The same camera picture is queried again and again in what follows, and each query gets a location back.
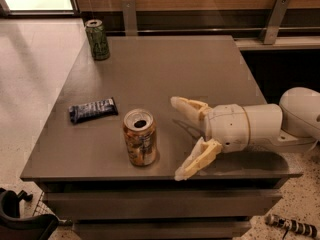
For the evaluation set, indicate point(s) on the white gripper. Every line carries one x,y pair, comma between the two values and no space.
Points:
227,127

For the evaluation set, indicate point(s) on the orange soda can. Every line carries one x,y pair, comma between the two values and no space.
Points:
139,128

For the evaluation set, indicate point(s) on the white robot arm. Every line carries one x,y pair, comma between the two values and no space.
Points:
292,125

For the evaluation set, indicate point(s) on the green soda can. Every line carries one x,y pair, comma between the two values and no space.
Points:
97,39

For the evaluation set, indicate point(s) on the dark blue snack bar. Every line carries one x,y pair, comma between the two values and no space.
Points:
92,110

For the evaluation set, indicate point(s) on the grey drawer cabinet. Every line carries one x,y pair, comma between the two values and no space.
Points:
84,169

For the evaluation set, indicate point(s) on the black office chair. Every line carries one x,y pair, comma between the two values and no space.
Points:
14,227

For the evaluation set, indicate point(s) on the right metal wall bracket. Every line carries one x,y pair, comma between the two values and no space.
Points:
270,32

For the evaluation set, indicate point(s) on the metal wall bracket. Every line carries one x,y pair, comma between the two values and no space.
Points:
270,32
129,17

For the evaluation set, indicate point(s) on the left metal wall bracket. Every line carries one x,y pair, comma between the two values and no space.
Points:
129,17

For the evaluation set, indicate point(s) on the wire mesh basket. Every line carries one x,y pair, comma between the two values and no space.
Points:
40,207

